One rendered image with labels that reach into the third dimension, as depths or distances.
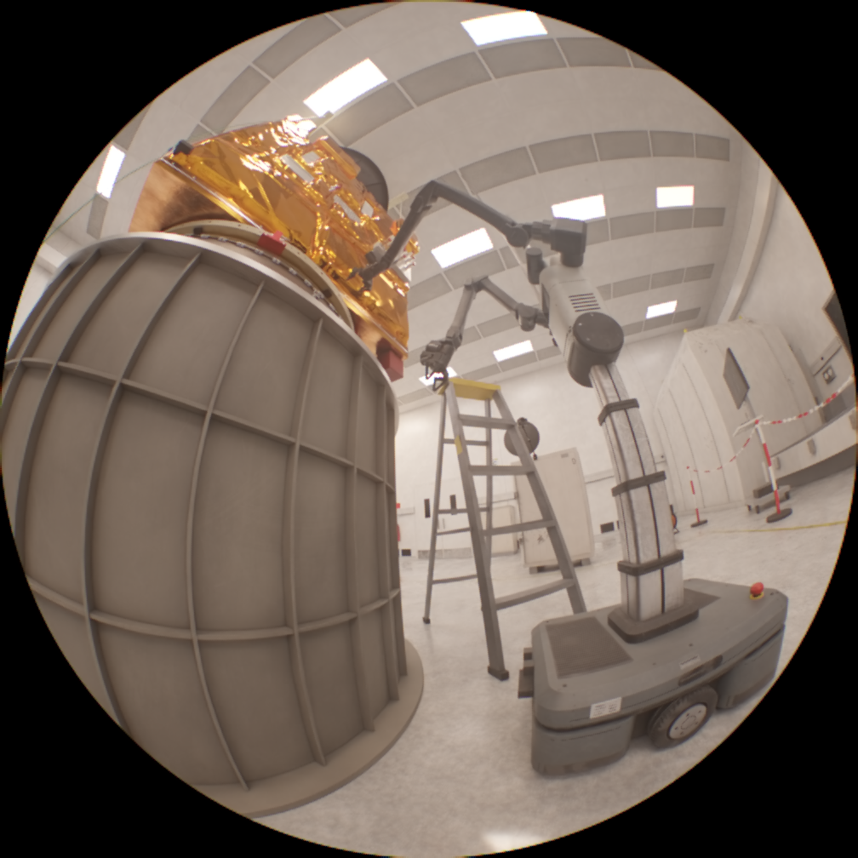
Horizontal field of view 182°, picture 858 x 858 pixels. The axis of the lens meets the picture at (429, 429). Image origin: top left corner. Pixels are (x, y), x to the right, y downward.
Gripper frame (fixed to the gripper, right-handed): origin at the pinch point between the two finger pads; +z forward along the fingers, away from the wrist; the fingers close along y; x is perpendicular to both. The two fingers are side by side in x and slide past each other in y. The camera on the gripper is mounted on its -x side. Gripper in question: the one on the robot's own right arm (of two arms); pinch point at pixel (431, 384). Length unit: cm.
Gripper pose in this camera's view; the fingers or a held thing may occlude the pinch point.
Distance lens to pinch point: 114.9
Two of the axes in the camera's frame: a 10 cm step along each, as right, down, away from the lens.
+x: 8.5, 3.0, -4.3
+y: -3.2, -3.6, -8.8
